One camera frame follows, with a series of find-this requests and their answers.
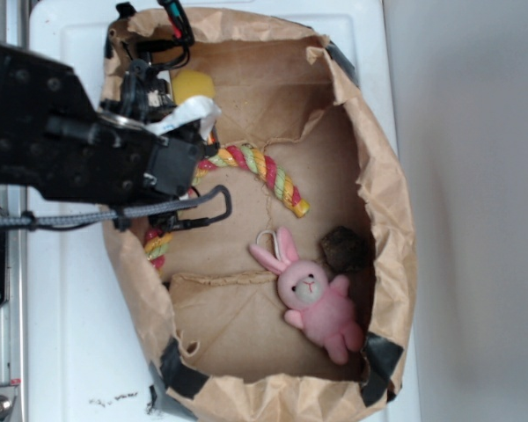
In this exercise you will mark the aluminium frame rail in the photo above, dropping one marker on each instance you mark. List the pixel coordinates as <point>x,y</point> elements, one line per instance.
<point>14,402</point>

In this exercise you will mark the pink plush bunny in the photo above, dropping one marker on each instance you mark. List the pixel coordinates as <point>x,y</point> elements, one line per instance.
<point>316,305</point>

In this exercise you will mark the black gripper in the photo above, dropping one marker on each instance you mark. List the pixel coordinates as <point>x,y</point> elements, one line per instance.
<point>52,139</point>

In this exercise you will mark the white paper label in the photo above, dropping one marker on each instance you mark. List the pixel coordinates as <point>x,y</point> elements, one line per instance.
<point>197,108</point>

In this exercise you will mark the yellow green sponge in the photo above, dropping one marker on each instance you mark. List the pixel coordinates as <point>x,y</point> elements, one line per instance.
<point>189,83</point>

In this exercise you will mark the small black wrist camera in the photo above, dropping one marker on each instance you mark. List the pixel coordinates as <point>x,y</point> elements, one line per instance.
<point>143,96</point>

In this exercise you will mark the brown paper bag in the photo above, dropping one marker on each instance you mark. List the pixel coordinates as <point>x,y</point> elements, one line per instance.
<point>210,322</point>

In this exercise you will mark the multicolour twisted rope toy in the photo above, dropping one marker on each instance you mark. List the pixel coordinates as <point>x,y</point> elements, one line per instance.
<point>245,157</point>

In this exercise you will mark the dark brown rough lump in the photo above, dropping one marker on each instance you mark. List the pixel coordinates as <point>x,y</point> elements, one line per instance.
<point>345,251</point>

